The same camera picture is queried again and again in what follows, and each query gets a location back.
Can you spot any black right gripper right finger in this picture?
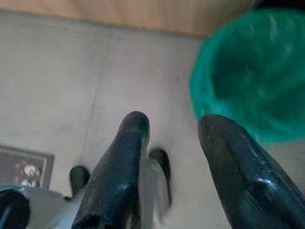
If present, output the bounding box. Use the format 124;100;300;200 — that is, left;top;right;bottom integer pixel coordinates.
197;114;305;229

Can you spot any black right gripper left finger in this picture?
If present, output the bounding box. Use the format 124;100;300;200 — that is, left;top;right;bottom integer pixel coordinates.
71;111;151;229

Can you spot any brown wooden kitchen cabinet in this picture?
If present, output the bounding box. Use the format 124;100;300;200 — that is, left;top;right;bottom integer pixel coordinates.
0;0;260;39

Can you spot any dark floral floor mat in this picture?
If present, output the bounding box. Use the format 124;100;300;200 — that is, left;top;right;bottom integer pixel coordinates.
0;145;55;190

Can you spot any green plastic cup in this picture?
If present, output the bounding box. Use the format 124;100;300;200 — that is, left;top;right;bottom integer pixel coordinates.
189;4;305;146

